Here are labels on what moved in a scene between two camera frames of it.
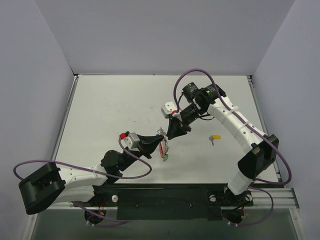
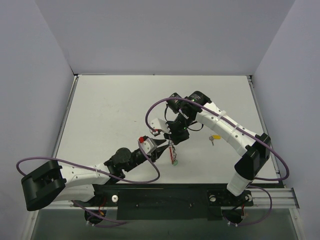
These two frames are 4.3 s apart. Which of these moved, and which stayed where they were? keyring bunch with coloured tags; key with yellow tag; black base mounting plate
Moved: keyring bunch with coloured tags
Stayed: black base mounting plate; key with yellow tag
